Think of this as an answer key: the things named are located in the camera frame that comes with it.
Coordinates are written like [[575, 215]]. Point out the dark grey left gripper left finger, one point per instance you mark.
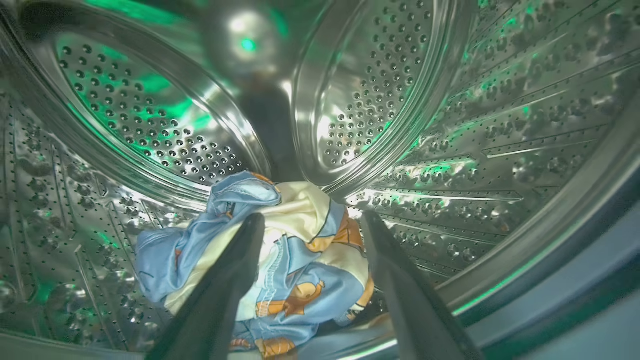
[[215, 310]]

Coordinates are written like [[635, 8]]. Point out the blue and cream garment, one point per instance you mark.
[[310, 240]]

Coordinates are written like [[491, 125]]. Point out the blue garment with writing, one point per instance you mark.
[[275, 345]]

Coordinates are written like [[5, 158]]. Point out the steel perforated washer drum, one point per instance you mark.
[[500, 125]]

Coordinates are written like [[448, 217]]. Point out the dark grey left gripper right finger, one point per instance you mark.
[[420, 320]]

